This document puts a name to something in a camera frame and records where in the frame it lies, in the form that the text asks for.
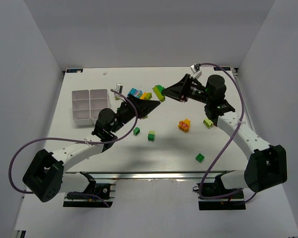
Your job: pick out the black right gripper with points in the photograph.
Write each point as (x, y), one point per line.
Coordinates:
(186, 87)

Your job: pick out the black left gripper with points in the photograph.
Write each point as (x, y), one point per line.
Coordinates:
(128, 107)

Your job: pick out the lime rounded lego brick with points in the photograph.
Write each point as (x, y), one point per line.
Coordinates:
(158, 91)

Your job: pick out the dark green small lego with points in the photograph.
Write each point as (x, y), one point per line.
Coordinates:
(136, 131)

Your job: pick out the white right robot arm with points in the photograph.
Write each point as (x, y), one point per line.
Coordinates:
(267, 164)

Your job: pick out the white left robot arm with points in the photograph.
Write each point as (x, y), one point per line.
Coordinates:
(47, 174)

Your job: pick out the yellow lego brick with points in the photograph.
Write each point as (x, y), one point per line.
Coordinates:
(146, 96)

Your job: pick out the teal printed round lego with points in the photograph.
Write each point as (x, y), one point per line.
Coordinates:
(138, 93)

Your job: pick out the blue long lego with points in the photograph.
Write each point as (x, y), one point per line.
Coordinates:
(132, 91)

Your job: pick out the green and pale lego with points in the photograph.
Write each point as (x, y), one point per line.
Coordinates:
(151, 135)

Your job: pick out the yellow orange flower lego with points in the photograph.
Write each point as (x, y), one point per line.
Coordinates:
(184, 125)

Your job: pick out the blue label right corner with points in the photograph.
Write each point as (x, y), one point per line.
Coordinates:
(222, 68)

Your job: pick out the blue label corner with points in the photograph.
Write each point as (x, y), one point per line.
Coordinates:
(222, 68)
(74, 70)

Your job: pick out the pale lime lego right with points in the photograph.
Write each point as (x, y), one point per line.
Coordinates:
(208, 123)

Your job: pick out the white compartment container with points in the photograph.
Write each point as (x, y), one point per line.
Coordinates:
(87, 104)

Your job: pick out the green square lego front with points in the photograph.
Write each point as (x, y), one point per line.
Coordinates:
(200, 158)

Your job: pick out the blue label left corner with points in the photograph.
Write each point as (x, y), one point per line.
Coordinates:
(74, 70)

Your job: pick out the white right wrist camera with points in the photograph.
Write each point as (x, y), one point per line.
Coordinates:
(196, 70)

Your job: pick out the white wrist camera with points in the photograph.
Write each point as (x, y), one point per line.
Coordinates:
(196, 70)
(119, 87)

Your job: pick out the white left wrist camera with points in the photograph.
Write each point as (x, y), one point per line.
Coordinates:
(119, 87)

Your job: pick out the aluminium table front rail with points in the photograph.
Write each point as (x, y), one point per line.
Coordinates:
(150, 176)

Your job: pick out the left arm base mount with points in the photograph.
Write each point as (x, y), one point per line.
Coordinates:
(83, 191)

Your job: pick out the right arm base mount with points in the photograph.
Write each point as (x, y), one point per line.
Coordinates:
(232, 202)

